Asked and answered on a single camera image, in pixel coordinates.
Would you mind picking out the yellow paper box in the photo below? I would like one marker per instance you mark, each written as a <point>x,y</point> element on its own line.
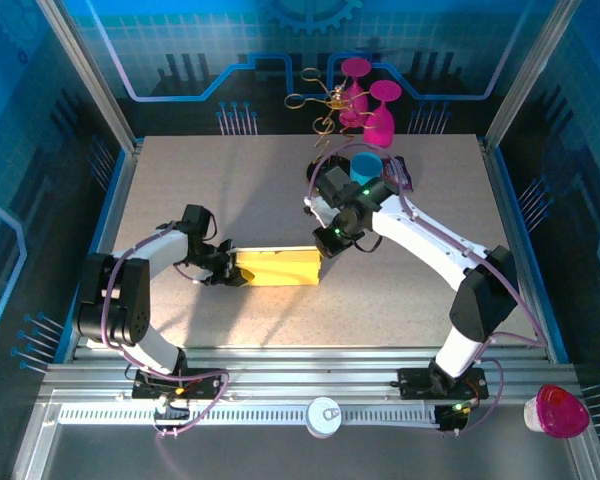
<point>280,267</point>

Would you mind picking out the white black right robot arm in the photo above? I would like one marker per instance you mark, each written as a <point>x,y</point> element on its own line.
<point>420,230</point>

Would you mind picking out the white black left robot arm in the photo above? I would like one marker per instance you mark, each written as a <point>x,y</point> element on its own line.
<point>130,300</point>

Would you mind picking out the blue plastic goblet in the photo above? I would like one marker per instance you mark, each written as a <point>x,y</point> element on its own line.
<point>365,167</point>

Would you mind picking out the purple candy bag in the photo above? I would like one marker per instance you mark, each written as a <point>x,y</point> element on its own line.
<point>397,167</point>

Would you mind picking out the pink glitter goblet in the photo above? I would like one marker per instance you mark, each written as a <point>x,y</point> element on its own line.
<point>379,132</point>
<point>355,67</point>

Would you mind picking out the small electronics board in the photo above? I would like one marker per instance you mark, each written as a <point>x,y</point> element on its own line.
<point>172,414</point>
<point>452,419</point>

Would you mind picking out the white pull-tab can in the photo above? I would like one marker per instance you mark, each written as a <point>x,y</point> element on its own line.
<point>322,417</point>

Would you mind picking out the grey metal base tray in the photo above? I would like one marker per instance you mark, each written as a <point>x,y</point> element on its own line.
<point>330,455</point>

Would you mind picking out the white cup with pink lid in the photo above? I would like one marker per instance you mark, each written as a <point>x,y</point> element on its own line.
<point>560,412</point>

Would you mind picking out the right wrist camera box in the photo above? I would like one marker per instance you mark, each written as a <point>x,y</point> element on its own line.
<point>336,184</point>

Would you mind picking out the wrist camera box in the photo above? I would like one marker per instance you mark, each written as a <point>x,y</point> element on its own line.
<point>336,184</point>
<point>197,220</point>

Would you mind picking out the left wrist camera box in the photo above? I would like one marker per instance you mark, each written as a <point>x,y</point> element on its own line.
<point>197,220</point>

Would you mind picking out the aluminium table side rail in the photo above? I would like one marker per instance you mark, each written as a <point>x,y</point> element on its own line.
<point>118,200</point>
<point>506,200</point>

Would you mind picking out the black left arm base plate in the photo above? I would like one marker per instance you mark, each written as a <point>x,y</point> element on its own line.
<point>205,386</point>

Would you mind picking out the aluminium mounting rail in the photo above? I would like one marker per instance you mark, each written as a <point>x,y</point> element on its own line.
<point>305,375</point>

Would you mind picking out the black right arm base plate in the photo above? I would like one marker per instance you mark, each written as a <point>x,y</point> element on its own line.
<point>415,385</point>

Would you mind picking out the aluminium corner post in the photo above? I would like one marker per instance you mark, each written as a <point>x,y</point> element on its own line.
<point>530,75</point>
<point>92,75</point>

